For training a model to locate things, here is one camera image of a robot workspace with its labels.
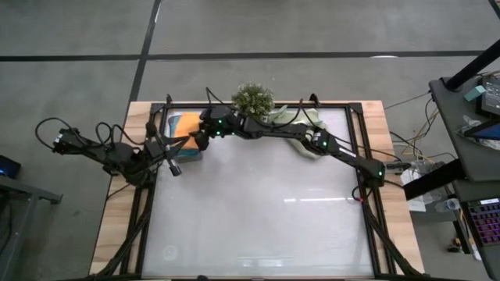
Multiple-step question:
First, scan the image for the black aluminium rig frame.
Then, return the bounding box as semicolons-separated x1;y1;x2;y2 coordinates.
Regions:
91;93;425;281

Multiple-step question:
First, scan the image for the blue tablet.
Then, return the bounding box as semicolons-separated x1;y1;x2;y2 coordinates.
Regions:
462;119;500;141

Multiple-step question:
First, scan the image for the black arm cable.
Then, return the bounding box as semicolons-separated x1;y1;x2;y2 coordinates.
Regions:
205;86;235;112
34;116;136;149

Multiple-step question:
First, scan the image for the small potted green plant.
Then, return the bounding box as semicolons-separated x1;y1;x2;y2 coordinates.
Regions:
230;81;276;121

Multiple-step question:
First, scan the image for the green microfiber towel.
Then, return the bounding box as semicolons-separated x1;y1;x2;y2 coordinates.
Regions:
267;104;333;159

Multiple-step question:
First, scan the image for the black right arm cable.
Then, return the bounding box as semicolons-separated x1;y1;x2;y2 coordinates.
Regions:
205;86;235;112

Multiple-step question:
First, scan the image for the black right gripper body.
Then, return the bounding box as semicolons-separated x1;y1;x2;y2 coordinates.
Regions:
201;105;243;138

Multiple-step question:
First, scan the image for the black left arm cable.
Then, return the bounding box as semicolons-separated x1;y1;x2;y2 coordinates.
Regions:
34;116;136;149

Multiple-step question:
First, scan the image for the dark cart screen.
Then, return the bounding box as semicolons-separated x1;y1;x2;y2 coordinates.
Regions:
476;73;500;118

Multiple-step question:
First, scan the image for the grey equipment cart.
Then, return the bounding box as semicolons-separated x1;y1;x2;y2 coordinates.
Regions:
428;76;500;184

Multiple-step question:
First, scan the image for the small teal box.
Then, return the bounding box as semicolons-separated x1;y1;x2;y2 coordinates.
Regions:
463;84;487;103

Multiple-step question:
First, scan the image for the black keyboard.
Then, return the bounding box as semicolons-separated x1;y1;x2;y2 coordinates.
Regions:
466;197;500;247

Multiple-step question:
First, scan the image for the black slanted pole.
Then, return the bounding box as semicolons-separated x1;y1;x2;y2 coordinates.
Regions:
445;38;500;91

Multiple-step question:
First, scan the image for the grey metal stand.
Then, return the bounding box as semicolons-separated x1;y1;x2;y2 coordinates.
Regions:
0;175;63;206

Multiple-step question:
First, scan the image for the blue microfiber towel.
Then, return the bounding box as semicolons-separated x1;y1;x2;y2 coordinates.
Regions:
168;112;203;162

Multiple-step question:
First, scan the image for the clear water bottle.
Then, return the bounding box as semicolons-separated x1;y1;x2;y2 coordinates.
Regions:
435;197;462;214

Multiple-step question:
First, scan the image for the black cable with red tip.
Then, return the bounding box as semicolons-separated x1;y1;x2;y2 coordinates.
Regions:
351;185;370;204

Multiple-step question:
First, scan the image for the black cart beam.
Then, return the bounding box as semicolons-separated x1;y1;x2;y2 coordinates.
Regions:
402;158;469;201

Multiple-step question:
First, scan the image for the grey plastic bin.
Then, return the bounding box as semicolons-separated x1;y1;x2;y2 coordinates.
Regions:
167;111;208;163

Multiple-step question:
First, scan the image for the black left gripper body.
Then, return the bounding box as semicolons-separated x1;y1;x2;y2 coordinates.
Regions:
145;120;183;177

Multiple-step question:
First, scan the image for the black device with blue light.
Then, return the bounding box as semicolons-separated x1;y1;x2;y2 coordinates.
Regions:
0;155;21;180

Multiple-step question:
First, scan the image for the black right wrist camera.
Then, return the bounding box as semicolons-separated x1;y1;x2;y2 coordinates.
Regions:
194;130;211;151

